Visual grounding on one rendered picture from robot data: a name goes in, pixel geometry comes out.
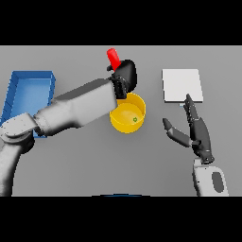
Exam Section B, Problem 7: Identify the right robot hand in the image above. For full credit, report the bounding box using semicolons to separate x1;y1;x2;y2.
162;93;216;164

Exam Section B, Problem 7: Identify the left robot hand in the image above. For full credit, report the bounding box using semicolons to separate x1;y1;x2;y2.
106;59;138;100

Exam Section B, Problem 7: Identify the red beaker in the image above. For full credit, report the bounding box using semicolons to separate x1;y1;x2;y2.
106;47;122;72

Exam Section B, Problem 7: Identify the yellow bowl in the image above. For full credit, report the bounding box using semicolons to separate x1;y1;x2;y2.
109;92;147;134

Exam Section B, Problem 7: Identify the pale square scale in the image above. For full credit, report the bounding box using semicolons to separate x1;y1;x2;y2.
162;68;204;104

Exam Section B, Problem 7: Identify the blue tray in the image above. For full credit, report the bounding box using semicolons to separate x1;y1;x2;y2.
0;70;57;139

